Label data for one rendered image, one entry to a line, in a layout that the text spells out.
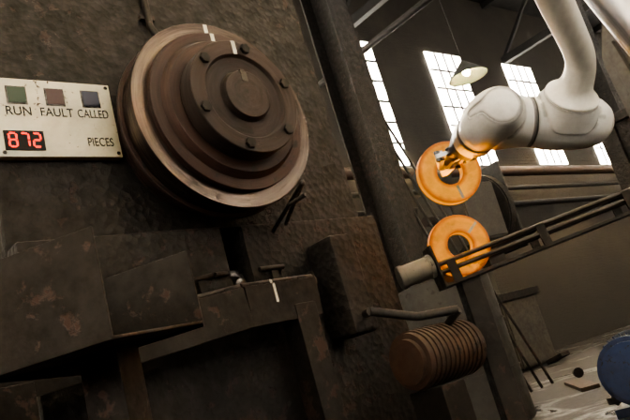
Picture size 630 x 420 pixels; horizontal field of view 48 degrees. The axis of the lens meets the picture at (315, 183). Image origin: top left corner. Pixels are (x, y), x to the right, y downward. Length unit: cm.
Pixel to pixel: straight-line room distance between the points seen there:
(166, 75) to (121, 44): 26
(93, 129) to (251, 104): 35
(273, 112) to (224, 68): 15
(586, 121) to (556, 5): 26
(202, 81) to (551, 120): 72
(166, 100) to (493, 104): 67
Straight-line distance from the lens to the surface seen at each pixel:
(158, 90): 155
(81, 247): 89
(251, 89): 158
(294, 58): 211
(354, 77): 622
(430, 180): 169
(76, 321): 88
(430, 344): 156
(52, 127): 158
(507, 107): 134
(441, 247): 176
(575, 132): 143
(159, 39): 165
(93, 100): 165
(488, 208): 970
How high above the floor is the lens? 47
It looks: 16 degrees up
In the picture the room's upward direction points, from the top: 16 degrees counter-clockwise
